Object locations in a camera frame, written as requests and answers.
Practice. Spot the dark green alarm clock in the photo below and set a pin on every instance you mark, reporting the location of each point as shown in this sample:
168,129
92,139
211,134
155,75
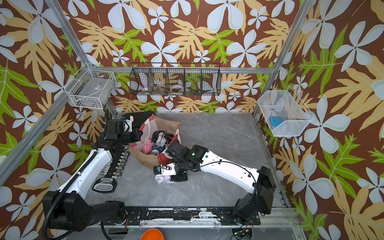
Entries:
156,150

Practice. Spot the orange bowl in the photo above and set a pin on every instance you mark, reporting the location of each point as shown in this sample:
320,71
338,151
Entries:
152,234

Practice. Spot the blue object in basket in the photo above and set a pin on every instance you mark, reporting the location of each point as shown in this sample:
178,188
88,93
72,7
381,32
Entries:
276,121

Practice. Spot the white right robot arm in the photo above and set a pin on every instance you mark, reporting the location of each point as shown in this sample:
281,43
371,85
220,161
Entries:
258,183

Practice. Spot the white wire basket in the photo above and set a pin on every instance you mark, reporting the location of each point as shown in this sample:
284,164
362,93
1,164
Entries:
90,87
288,105

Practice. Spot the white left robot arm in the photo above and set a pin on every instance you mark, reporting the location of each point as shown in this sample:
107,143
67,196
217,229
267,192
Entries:
66,208

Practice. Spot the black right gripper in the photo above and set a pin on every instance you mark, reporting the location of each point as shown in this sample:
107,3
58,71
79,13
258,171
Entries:
175,178

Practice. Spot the pink twin bell alarm clock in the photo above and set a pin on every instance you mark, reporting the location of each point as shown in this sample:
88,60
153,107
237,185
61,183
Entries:
148,147

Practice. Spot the white wire basket left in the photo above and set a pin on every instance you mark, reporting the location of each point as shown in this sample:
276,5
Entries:
90,87

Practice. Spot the black twin bell alarm clock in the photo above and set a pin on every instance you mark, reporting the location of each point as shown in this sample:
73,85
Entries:
159,137

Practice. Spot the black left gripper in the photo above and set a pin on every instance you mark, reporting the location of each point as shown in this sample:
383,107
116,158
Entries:
137,136

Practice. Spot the lilac round alarm clock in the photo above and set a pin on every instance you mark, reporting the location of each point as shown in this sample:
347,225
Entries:
167,181

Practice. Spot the white wire basket right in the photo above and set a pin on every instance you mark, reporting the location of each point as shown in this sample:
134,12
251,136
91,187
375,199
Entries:
288,105

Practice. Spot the burlap red Christmas canvas bag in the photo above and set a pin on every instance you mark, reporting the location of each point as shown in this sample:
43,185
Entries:
149,126

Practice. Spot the white round alarm clock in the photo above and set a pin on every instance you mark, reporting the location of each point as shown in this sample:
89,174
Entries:
159,179

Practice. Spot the black wire wall basket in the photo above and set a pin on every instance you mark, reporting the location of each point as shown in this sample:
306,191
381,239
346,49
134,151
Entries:
179,79

